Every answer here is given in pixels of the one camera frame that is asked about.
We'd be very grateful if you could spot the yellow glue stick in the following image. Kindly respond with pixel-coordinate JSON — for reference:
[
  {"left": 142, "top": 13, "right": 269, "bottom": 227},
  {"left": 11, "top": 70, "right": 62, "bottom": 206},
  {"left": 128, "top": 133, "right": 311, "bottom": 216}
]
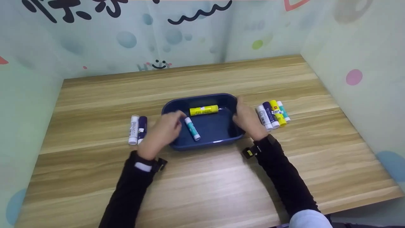
[
  {"left": 269, "top": 100, "right": 287, "bottom": 127},
  {"left": 189, "top": 105, "right": 219, "bottom": 117}
]

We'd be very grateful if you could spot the person's right hand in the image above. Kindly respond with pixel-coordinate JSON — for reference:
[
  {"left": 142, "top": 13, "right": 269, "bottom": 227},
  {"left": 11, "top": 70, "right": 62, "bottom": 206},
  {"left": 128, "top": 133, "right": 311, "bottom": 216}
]
[{"left": 232, "top": 96, "right": 270, "bottom": 142}]

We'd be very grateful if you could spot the person's left hand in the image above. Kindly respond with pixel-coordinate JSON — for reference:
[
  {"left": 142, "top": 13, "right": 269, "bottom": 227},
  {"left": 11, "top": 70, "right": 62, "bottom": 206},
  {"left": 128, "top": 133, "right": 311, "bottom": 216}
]
[{"left": 137, "top": 110, "right": 188, "bottom": 160}]

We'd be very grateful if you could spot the dark blue glue stick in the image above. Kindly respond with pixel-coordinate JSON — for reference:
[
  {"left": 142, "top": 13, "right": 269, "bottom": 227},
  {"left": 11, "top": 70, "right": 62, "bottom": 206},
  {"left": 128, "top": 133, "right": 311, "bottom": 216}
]
[
  {"left": 262, "top": 101, "right": 280, "bottom": 129},
  {"left": 137, "top": 116, "right": 148, "bottom": 145}
]

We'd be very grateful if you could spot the dark blue plastic tray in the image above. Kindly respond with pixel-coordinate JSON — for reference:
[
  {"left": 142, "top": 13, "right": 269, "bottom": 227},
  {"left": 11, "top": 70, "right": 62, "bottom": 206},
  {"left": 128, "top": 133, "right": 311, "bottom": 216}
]
[{"left": 161, "top": 93, "right": 246, "bottom": 151}]

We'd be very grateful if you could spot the person's right forearm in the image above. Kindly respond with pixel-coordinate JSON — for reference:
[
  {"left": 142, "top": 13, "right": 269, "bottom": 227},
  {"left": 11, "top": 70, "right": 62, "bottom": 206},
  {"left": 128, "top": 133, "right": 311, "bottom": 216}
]
[{"left": 255, "top": 139, "right": 333, "bottom": 228}]

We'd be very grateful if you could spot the person's left forearm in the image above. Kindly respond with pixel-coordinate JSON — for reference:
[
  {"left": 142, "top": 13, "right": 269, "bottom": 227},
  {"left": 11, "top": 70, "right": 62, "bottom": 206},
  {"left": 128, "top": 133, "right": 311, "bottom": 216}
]
[{"left": 98, "top": 151, "right": 159, "bottom": 228}]

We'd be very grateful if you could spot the teal glue stick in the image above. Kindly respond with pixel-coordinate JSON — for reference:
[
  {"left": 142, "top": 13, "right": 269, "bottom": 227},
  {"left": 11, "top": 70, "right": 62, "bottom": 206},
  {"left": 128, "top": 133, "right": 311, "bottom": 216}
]
[
  {"left": 277, "top": 101, "right": 291, "bottom": 123},
  {"left": 184, "top": 117, "right": 201, "bottom": 142}
]

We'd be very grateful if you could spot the black wrist band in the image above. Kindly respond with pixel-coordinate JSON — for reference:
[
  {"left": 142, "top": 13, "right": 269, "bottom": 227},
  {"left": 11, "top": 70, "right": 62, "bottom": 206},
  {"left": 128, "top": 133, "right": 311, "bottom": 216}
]
[
  {"left": 242, "top": 134, "right": 277, "bottom": 160},
  {"left": 134, "top": 151, "right": 168, "bottom": 173}
]

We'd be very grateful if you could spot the white glue stick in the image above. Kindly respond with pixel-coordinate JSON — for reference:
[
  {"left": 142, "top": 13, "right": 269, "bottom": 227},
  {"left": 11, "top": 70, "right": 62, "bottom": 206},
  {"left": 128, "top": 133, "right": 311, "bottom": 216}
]
[
  {"left": 256, "top": 105, "right": 273, "bottom": 132},
  {"left": 128, "top": 115, "right": 140, "bottom": 146}
]

